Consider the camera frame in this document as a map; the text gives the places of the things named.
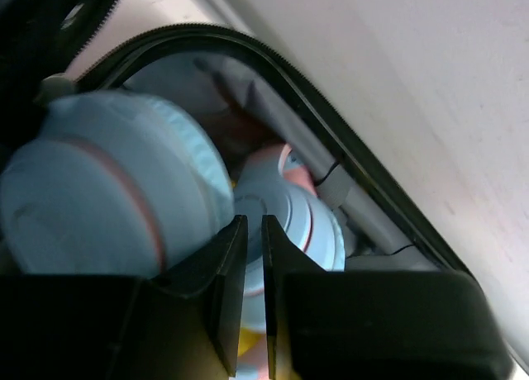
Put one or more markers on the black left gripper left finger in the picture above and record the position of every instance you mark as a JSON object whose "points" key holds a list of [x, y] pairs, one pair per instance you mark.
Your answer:
{"points": [[183, 324]]}

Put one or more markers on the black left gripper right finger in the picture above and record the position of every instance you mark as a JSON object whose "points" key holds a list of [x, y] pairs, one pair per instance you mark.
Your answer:
{"points": [[374, 324]]}

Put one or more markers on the blue pink headphones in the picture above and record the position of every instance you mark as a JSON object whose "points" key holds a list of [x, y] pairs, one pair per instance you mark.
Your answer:
{"points": [[124, 184]]}

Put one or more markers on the teal suitcase with grey lining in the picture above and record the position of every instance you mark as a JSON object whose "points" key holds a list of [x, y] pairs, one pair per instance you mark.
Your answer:
{"points": [[42, 37]]}

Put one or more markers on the yellow cloth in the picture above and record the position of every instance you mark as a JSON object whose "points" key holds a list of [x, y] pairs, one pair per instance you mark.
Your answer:
{"points": [[247, 340]]}

